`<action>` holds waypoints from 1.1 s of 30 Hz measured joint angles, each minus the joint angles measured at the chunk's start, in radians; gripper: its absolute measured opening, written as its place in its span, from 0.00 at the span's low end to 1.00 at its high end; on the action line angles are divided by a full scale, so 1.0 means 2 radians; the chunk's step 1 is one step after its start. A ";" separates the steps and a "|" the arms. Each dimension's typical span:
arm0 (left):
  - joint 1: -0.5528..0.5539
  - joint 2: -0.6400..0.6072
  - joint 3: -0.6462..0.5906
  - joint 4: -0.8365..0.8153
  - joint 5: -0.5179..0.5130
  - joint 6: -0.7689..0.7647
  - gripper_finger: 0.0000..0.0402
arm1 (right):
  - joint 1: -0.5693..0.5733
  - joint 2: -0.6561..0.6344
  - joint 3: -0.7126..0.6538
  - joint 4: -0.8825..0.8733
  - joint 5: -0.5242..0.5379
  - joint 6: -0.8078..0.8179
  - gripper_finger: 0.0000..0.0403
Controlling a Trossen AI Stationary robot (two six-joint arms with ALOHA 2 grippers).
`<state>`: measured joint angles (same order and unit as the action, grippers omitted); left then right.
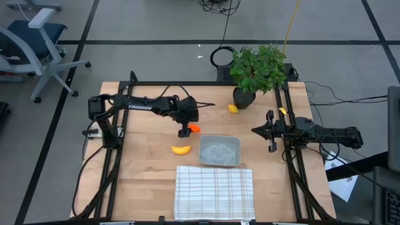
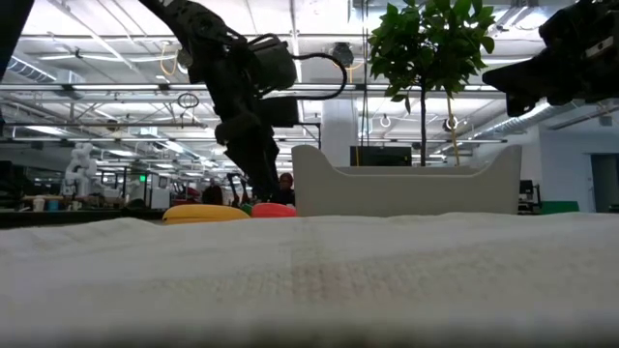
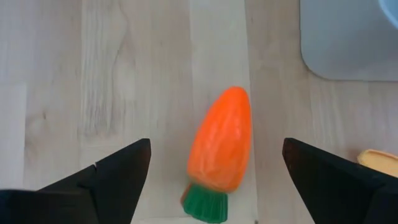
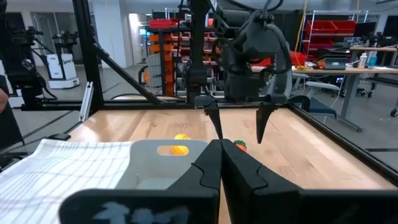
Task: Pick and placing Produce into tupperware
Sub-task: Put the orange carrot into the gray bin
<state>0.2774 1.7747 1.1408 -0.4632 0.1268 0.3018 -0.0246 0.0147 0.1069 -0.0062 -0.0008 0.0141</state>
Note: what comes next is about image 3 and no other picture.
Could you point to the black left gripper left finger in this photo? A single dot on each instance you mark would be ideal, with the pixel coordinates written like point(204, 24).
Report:
point(102, 189)

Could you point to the grey plastic tupperware bin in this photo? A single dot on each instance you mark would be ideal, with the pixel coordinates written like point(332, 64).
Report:
point(342, 40)

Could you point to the yellow toy banana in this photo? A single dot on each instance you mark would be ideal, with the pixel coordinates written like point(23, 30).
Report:
point(382, 161)

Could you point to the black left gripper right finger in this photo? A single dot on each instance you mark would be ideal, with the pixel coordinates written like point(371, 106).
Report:
point(335, 186)

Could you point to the orange toy carrot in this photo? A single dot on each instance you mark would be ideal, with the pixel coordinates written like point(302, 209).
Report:
point(220, 140)

